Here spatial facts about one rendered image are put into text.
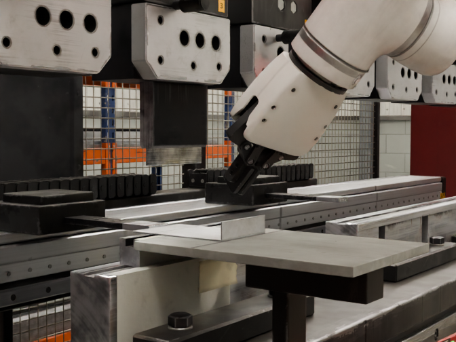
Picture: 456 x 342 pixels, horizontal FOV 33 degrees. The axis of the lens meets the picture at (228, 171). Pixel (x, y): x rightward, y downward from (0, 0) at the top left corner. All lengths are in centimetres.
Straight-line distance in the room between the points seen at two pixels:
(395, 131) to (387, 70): 765
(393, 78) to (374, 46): 53
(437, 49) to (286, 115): 17
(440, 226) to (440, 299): 36
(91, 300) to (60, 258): 29
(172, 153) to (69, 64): 22
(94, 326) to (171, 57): 30
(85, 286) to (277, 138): 26
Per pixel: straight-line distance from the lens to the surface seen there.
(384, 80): 132
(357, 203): 186
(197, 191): 156
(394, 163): 897
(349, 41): 80
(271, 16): 101
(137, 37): 82
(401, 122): 894
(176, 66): 85
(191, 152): 94
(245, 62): 98
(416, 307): 119
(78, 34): 74
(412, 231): 148
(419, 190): 220
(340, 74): 81
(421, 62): 84
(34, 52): 71
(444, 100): 156
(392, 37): 81
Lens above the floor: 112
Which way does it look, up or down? 3 degrees down
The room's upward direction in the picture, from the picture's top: straight up
